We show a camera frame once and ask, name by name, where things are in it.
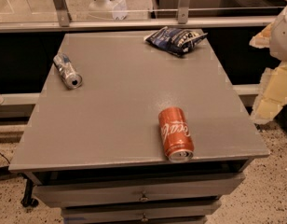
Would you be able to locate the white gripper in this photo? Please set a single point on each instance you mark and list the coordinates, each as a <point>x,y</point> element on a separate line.
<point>283,36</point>

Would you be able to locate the silver blue redbull can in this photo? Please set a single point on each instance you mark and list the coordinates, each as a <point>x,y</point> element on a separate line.
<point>70,77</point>

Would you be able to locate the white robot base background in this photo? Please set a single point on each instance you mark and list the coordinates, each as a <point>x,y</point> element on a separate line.
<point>111,10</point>

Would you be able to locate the dark blue chip bag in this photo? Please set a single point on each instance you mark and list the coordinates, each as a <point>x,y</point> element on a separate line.
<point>175,41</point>

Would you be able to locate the lower grey drawer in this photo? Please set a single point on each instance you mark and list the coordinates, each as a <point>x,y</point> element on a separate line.
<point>141,212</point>

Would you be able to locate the grey drawer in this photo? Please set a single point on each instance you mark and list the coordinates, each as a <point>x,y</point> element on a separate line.
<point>139,191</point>
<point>141,212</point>

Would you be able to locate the grey drawer cabinet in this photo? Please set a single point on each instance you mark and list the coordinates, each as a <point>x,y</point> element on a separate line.
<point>107,130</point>

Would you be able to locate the upper grey drawer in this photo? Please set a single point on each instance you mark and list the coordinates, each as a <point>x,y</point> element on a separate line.
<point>139,191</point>

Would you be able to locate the black caster leg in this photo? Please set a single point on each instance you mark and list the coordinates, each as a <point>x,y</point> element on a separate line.
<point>28,200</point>

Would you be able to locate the metal railing frame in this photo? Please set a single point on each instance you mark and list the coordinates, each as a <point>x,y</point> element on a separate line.
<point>73,15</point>

